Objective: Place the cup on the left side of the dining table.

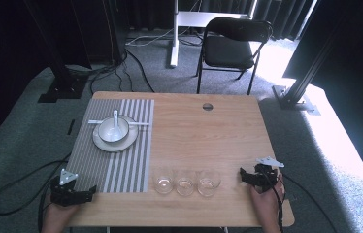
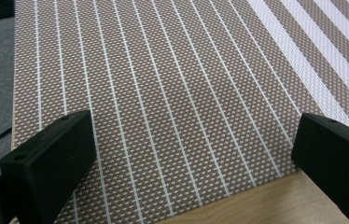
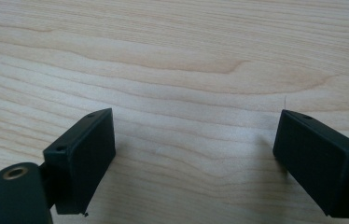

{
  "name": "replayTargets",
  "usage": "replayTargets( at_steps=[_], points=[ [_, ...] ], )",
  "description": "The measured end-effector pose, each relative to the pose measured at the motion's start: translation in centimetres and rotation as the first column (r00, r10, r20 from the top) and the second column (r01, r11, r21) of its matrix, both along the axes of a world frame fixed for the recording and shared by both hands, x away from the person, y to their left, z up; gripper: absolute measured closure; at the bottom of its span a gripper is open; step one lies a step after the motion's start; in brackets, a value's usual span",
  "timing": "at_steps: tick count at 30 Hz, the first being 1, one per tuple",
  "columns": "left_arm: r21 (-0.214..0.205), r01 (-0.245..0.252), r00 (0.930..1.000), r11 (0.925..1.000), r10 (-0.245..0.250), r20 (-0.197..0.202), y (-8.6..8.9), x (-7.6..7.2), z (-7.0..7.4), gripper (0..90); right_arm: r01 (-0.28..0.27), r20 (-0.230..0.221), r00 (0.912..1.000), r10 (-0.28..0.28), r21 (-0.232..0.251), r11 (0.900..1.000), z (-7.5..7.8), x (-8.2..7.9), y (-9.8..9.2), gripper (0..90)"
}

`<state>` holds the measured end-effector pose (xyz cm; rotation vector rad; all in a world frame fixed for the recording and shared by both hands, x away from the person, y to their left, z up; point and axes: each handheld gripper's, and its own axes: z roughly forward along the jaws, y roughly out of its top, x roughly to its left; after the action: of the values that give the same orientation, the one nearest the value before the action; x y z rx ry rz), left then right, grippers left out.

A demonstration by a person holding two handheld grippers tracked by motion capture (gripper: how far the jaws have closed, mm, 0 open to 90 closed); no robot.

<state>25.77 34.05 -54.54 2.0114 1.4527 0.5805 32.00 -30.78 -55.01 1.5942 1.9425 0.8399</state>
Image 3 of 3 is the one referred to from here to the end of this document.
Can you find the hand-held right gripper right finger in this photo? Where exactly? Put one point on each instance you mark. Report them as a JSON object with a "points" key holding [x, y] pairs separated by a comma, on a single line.
{"points": [[317, 161]]}

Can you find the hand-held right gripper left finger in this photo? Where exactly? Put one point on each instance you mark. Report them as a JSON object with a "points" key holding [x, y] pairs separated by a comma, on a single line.
{"points": [[80, 161]]}

